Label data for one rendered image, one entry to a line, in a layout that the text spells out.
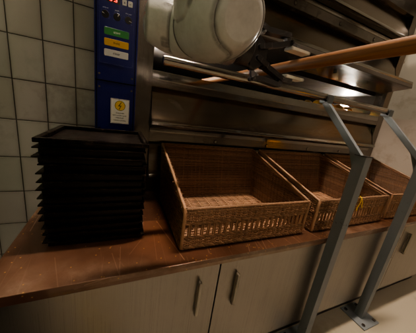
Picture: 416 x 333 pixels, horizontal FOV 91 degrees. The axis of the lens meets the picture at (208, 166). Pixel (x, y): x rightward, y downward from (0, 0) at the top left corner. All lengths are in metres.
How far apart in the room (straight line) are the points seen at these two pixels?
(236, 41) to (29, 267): 0.71
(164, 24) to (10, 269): 0.69
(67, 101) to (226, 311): 1.05
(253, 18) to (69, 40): 0.84
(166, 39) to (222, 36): 0.19
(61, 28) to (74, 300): 0.92
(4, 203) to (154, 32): 0.97
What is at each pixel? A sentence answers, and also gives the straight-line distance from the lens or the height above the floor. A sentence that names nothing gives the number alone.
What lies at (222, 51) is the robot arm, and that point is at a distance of 0.32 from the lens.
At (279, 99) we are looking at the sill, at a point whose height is 1.16.
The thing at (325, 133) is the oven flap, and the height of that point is 1.00.
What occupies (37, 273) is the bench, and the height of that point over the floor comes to 0.58.
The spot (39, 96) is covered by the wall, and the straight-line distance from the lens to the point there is 1.07.
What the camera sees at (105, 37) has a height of 1.25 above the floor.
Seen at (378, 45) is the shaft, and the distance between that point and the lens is 0.55.
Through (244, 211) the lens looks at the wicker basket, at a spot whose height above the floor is 0.71.
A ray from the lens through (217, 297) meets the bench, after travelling 0.87.
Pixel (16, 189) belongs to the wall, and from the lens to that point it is 1.18.
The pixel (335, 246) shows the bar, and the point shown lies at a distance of 1.03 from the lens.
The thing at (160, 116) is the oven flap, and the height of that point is 0.98.
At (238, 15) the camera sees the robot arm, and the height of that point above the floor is 1.15.
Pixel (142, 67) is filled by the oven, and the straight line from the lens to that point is 1.05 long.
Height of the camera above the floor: 1.03
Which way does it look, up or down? 15 degrees down
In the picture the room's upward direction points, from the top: 8 degrees clockwise
